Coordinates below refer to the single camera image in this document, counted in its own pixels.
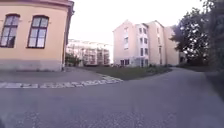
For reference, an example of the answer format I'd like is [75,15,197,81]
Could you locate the grass patch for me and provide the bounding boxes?
[84,65,174,81]

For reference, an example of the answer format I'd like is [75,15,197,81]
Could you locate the white building with scaffolding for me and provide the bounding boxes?
[65,38,114,67]

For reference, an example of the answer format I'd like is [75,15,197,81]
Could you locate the tall pink apartment building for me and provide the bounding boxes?
[112,19,181,68]

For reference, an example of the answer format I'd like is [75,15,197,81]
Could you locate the grey asphalt road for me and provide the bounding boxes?
[0,66,224,128]

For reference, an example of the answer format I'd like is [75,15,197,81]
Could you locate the grey paved forecourt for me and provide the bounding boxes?
[0,66,104,84]

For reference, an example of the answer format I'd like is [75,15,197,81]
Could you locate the pale stone kerb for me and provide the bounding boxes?
[0,75,124,90]

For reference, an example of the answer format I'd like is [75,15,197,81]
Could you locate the leafy green tree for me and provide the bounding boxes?
[170,7,211,67]

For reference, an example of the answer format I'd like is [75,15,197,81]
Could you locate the yellow building with arched windows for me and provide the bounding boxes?
[0,0,75,72]

